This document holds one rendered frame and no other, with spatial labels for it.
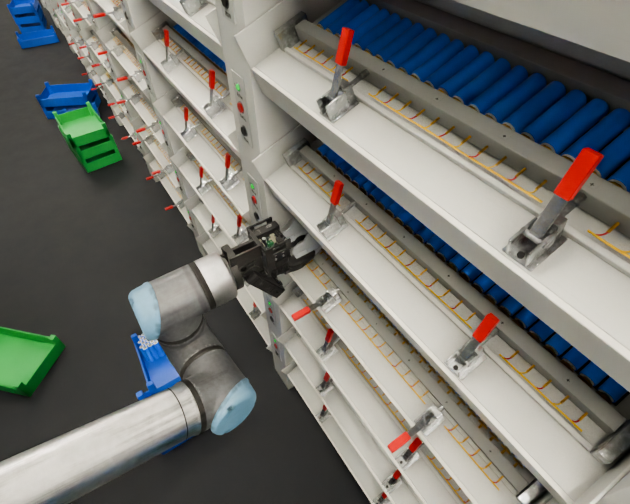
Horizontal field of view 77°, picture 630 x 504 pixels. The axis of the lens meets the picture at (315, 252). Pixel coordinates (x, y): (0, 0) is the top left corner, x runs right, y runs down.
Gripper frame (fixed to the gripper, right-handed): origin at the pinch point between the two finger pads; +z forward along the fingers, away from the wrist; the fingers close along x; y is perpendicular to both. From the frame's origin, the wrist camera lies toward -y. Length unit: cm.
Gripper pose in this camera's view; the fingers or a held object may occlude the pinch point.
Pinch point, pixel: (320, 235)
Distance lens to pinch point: 80.4
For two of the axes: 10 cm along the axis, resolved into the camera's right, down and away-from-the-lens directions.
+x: -5.6, -6.2, 5.6
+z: 8.3, -4.2, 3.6
